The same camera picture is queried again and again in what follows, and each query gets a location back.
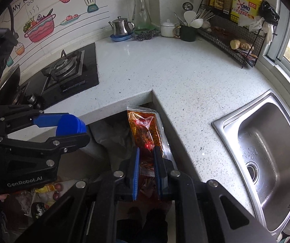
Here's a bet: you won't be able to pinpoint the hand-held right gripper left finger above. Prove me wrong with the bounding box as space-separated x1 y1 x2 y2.
16 147 141 243

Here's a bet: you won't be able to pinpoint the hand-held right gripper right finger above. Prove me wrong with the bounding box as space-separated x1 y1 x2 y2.
153 145 278 243

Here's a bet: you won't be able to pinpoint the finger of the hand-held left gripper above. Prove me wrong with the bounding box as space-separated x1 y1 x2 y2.
0 132 91 167
0 104 71 132

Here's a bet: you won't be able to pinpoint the yellow packet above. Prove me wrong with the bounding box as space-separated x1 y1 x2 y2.
35 184 57 194

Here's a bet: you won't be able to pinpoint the red chili snack packet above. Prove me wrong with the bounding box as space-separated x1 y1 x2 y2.
127 106 179 201

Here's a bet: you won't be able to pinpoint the dark wok with lid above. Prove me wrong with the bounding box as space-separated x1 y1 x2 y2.
0 64 21 102

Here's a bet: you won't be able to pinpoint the black glass gas stove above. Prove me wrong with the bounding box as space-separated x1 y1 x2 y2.
16 43 100 109

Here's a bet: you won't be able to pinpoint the blue saucer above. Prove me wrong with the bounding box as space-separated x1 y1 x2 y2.
110 32 133 42

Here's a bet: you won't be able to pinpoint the steel teapot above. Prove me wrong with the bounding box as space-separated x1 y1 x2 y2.
108 16 135 36

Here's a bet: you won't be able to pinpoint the steel sink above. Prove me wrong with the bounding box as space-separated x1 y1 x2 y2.
212 89 290 238

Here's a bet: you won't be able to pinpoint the metal scouring pad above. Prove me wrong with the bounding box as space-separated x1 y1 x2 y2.
132 30 160 41

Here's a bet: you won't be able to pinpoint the green saucer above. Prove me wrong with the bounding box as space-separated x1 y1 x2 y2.
134 25 156 33

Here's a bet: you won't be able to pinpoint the dark green mug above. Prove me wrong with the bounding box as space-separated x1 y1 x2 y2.
173 25 197 42

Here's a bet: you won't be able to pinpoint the white lidded jar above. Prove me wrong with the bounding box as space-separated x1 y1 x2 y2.
160 19 177 37

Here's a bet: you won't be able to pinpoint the glass carafe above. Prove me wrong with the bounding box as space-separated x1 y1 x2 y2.
132 0 152 29

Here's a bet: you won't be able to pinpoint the dark snack packet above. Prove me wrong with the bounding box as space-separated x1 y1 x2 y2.
237 48 258 65

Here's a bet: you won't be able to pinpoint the ginger root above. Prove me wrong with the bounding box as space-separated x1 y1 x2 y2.
229 38 254 51

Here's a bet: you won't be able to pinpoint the white spoon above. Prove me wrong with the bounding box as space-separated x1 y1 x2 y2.
190 18 203 29

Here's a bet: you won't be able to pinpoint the dried red chilies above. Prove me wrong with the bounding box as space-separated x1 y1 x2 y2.
212 27 233 37

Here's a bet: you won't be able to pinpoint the white spatula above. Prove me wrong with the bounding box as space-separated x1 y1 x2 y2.
184 11 196 27

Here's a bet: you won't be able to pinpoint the bundle of chopsticks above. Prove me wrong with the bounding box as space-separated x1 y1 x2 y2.
195 9 215 22

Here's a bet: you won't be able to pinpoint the white plastic bag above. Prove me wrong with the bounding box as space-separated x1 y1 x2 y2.
237 15 272 34

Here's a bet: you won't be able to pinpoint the yellow detergent bottle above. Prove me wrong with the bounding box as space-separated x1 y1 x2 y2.
230 0 263 21

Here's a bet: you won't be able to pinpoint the black plastic bag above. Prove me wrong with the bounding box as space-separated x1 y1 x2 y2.
258 0 280 26

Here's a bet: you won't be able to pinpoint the kitchen wall sticker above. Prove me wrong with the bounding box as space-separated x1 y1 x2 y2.
4 0 110 67

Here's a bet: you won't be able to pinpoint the black camera cable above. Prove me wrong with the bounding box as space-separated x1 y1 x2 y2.
7 2 17 34

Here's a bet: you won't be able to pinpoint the black wire rack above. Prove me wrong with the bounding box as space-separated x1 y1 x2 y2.
197 4 268 69

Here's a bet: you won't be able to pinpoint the white window frame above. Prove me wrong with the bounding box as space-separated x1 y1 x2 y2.
257 0 290 99

